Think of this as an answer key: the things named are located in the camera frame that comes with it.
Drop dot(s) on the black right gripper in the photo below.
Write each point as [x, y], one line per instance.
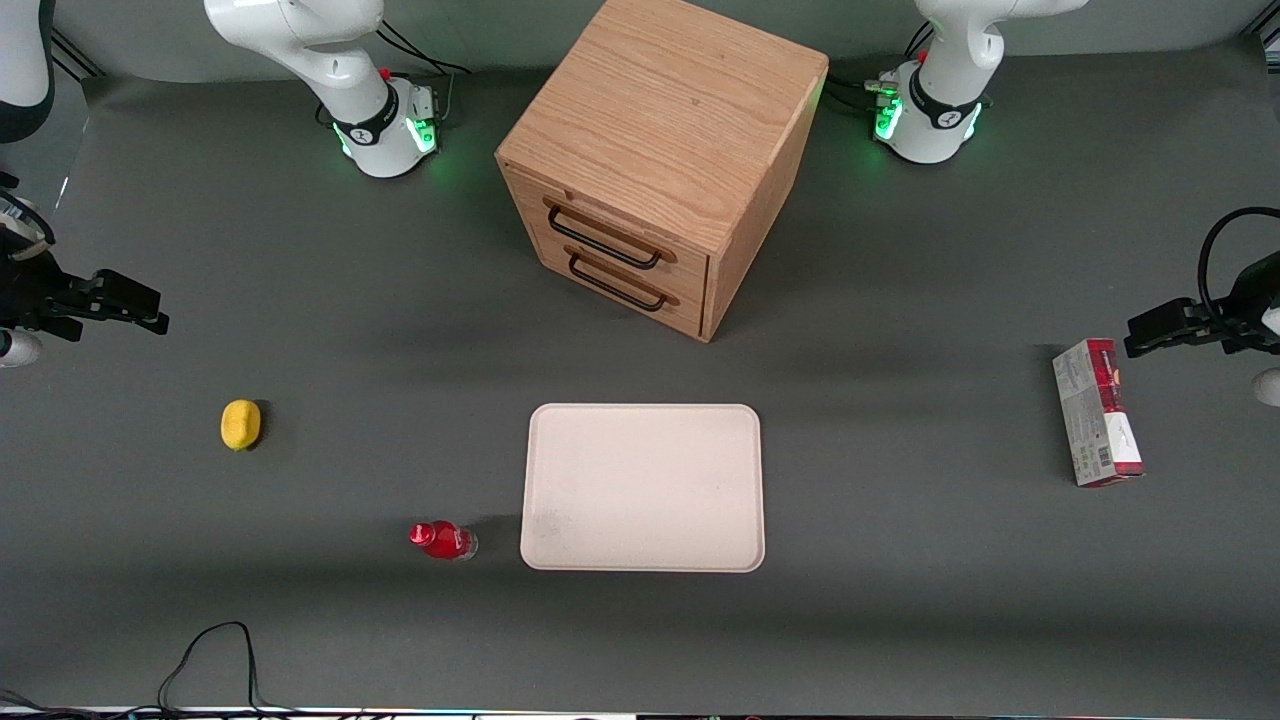
[30, 292]

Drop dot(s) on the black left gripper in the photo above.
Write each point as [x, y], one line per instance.
[1243, 306]

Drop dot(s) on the red coke bottle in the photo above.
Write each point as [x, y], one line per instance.
[442, 541]

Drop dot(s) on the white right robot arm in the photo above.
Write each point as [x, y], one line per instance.
[330, 60]

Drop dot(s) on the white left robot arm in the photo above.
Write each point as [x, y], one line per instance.
[945, 90]

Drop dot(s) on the beige rectangular tray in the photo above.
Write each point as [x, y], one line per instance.
[642, 487]

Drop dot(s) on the red and grey carton box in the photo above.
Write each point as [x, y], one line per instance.
[1095, 420]

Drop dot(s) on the yellow lemon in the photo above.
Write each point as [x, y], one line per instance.
[240, 425]

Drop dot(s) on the wooden drawer front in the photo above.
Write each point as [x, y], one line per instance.
[690, 310]
[600, 215]

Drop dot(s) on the wooden drawer cabinet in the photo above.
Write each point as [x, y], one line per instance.
[670, 110]

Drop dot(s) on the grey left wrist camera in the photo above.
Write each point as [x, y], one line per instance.
[1270, 388]

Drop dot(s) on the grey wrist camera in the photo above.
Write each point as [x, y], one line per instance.
[1270, 388]
[15, 350]

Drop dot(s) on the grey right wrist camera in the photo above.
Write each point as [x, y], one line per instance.
[15, 350]

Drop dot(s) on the aluminium frame rail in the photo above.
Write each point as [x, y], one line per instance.
[75, 55]
[1268, 42]

